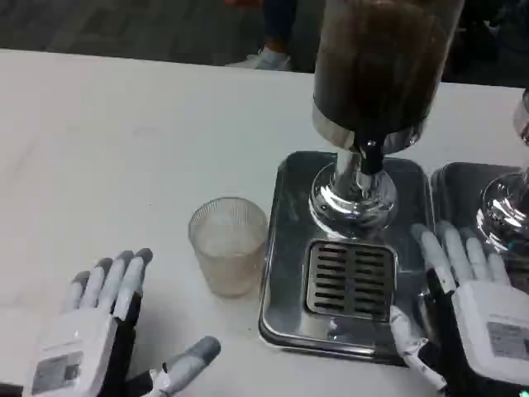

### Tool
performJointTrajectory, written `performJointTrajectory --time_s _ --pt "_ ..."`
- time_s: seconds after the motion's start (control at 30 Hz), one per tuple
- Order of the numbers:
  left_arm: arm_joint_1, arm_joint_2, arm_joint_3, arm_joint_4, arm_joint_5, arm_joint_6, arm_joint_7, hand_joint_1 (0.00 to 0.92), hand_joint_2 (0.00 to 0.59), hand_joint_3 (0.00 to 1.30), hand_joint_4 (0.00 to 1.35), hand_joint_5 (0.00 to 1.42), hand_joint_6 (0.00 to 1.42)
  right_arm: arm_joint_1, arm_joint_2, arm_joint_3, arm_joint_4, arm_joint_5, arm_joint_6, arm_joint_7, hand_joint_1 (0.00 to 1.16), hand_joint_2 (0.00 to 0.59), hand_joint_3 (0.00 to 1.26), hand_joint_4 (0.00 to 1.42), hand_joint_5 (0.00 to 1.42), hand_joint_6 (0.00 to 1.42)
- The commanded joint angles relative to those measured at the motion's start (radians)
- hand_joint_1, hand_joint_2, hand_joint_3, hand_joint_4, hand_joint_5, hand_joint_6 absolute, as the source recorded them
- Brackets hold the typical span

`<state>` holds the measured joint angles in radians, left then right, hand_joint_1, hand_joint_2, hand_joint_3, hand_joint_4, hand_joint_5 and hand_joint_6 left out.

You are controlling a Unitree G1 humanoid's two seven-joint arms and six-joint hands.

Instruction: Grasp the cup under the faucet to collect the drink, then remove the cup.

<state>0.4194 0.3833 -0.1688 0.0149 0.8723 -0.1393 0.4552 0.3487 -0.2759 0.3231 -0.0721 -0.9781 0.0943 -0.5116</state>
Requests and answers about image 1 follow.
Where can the dispenser with brown drink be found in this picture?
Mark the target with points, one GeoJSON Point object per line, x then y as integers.
{"type": "Point", "coordinates": [372, 82]}

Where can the black dispenser tap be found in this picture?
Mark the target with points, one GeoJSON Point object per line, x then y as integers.
{"type": "Point", "coordinates": [370, 159]}

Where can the person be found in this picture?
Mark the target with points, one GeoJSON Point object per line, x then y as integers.
{"type": "Point", "coordinates": [274, 37]}

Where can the clear ribbed glass cup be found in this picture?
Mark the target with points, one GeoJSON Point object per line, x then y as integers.
{"type": "Point", "coordinates": [228, 248]}

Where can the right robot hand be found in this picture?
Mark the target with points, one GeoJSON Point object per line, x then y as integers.
{"type": "Point", "coordinates": [479, 314]}

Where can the dispenser with clear tank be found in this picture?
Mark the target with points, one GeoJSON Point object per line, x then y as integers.
{"type": "Point", "coordinates": [508, 198]}

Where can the steel drip tray with grid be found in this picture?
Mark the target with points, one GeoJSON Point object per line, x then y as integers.
{"type": "Point", "coordinates": [289, 269]}

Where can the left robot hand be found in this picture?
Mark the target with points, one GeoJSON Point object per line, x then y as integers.
{"type": "Point", "coordinates": [78, 331]}

